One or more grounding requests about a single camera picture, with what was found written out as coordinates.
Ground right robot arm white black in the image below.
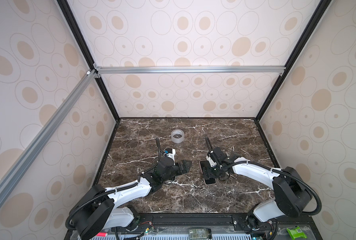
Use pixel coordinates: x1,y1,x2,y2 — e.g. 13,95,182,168
200,151,313,231

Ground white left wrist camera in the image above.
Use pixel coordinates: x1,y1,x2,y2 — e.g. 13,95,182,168
164,148,176,162

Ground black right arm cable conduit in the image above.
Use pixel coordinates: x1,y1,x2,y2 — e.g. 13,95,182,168
204,136,322,217

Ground black corner frame post left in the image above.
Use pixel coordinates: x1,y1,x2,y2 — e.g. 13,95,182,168
56,0,121,122

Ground silver aluminium rail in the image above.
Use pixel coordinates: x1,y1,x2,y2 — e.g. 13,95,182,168
0,69,98,208
97,66,286,75

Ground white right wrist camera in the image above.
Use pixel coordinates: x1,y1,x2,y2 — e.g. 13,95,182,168
206,153,218,167

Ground silver aluminium rail left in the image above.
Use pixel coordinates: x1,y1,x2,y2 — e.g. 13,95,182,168
0,69,98,208

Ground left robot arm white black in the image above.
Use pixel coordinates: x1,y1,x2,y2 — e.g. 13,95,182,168
65,157,193,240

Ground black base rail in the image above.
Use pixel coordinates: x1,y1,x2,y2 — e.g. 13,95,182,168
130,213,319,235

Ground phone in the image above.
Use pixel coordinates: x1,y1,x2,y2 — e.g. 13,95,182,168
200,161,217,185

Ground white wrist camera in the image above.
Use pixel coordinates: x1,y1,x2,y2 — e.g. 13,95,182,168
206,153,218,167
164,148,176,162

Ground silver aluminium rail back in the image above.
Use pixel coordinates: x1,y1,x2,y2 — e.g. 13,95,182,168
97,66,286,75

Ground green circuit board module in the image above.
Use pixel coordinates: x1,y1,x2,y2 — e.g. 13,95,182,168
189,228,212,240

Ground green plastic part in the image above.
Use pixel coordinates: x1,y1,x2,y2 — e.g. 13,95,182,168
286,227,308,240

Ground pink marker pen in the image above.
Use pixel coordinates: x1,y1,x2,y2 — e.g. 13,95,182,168
96,233,108,237

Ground clear tape roll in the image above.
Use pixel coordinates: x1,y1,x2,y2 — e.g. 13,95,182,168
171,129,185,144

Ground black corner frame post right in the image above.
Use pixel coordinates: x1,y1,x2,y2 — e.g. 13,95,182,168
255,0,332,123

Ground black corner frame post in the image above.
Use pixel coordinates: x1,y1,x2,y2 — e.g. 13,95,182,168
56,0,121,122
255,0,332,123

